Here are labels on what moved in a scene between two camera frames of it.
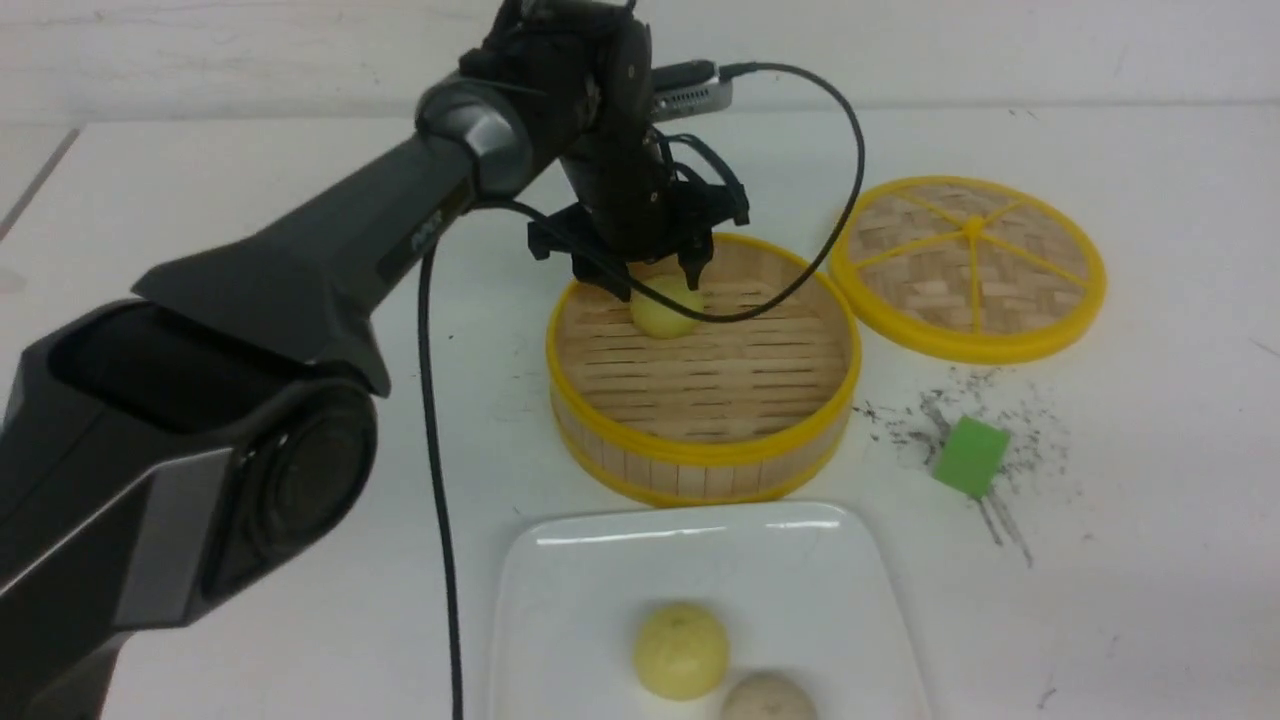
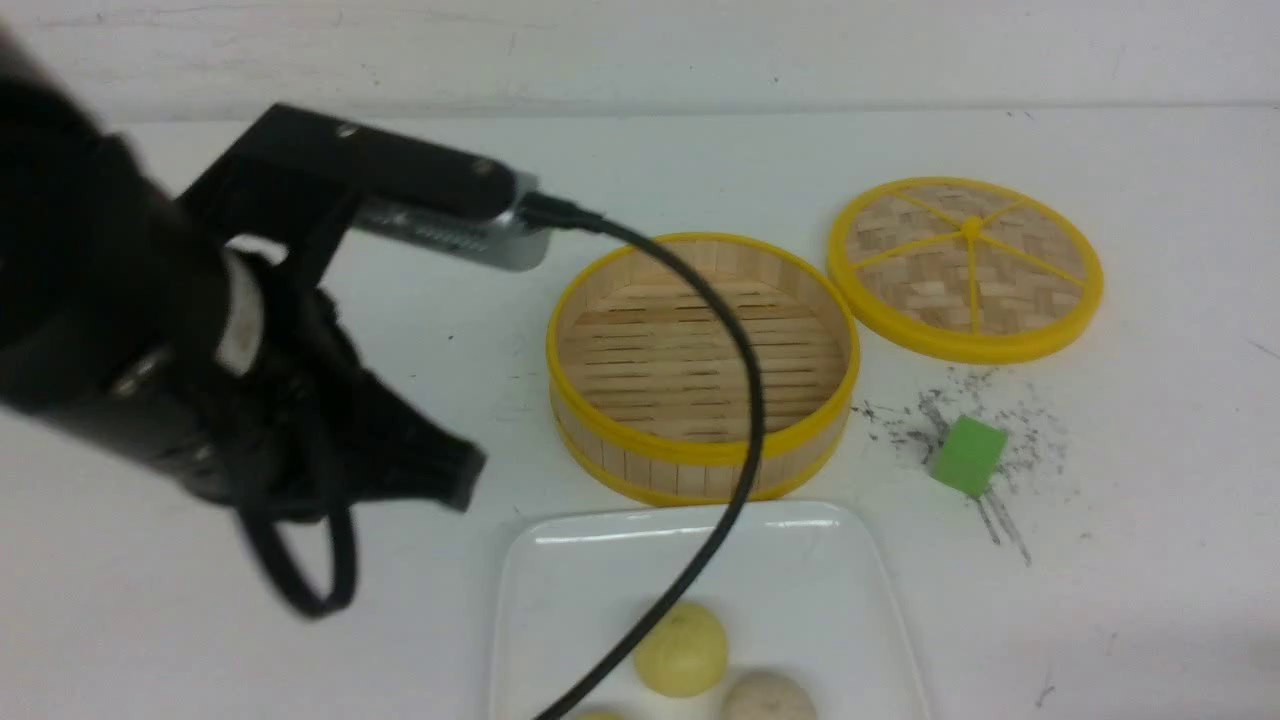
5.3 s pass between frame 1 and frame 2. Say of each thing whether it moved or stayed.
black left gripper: moved
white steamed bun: stayed
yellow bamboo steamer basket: stayed
